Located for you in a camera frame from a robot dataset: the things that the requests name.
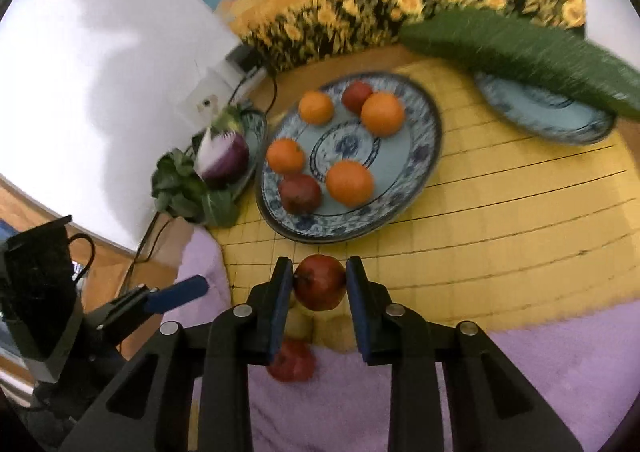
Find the yellow grid mat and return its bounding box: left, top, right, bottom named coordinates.
left=207, top=49, right=640, bottom=348

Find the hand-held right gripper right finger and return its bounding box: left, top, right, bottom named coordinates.
left=346, top=255, right=583, bottom=452

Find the white wall socket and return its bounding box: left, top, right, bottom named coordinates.
left=175, top=67, right=266, bottom=125

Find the small blue patterned plate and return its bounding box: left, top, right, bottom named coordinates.
left=472, top=72, right=617, bottom=145

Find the purple fluffy towel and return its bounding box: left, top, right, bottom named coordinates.
left=177, top=227, right=640, bottom=452

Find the halved red onion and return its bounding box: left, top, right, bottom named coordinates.
left=195, top=128, right=250, bottom=188

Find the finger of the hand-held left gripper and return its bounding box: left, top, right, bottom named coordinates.
left=84, top=275, right=210, bottom=333

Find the dark brownish red pomegranate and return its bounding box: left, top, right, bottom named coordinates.
left=278, top=174, right=323, bottom=214

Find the blue patterned vegetable plate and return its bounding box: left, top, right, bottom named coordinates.
left=192, top=108, right=268, bottom=198

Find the orange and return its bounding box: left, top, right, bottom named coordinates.
left=326, top=160, right=375, bottom=207
left=266, top=138, right=306, bottom=176
left=298, top=90, right=335, bottom=126
left=360, top=92, right=406, bottom=137

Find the black power adapter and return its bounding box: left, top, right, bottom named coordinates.
left=227, top=44, right=266, bottom=70

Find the large blue patterned plate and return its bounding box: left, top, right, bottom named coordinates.
left=255, top=72, right=443, bottom=244

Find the thin black adapter cable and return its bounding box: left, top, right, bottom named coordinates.
left=262, top=67, right=278, bottom=115

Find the thin black cable loop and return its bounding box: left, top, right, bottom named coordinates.
left=67, top=233, right=96, bottom=283

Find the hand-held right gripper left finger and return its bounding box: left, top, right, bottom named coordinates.
left=60, top=256, right=295, bottom=452

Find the small red pomegranate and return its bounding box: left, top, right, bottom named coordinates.
left=341, top=81, right=375, bottom=115
left=292, top=254, right=348, bottom=311
left=266, top=338, right=317, bottom=383

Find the green bumpy bitter gourd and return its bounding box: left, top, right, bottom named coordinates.
left=400, top=8, right=640, bottom=120

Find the green bok choy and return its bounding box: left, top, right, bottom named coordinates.
left=151, top=104, right=241, bottom=228

